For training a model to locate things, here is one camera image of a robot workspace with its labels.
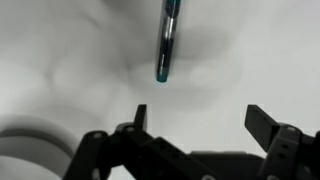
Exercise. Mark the teal capped marker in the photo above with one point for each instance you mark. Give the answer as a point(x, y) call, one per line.
point(167, 31)

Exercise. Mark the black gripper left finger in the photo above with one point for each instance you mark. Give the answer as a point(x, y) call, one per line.
point(130, 146)

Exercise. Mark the white ceramic bowl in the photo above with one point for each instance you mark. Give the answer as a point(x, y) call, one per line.
point(35, 140)

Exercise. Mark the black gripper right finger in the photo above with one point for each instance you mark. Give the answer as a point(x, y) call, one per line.
point(291, 154)

